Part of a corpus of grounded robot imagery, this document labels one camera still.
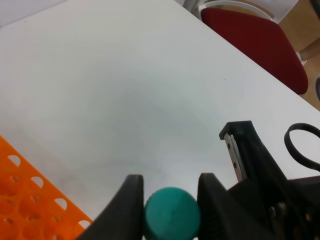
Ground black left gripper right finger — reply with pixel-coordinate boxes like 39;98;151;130
197;173;273;240

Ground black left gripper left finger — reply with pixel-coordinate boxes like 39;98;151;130
77;174;144;240

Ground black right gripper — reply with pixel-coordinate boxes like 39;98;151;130
219;120;320;240

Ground green-capped test tube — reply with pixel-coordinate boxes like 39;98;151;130
144;187;201;240

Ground orange test tube rack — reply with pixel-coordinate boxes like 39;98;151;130
0;138;93;240

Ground red cushioned chair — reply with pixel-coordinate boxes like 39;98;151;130
183;0;309;95

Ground black right camera cable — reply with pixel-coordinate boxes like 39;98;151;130
283;122;320;173

